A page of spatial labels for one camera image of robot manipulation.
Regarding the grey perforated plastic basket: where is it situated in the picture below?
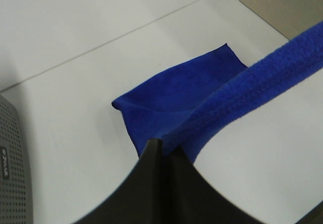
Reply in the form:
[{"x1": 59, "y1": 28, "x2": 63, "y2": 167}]
[{"x1": 1, "y1": 96, "x2": 33, "y2": 223}]

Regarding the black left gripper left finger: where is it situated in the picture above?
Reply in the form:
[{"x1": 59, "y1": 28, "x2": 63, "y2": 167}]
[{"x1": 77, "y1": 138, "x2": 171, "y2": 223}]

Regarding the blue microfiber towel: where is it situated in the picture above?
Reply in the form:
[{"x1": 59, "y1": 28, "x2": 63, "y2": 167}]
[{"x1": 112, "y1": 23, "x2": 322, "y2": 161}]

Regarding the beige storage box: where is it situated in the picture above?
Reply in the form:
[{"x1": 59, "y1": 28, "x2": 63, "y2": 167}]
[{"x1": 239, "y1": 0, "x2": 322, "y2": 39}]

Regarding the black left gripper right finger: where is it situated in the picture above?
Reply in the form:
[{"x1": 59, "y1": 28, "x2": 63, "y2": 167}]
[{"x1": 168, "y1": 146, "x2": 263, "y2": 224}]

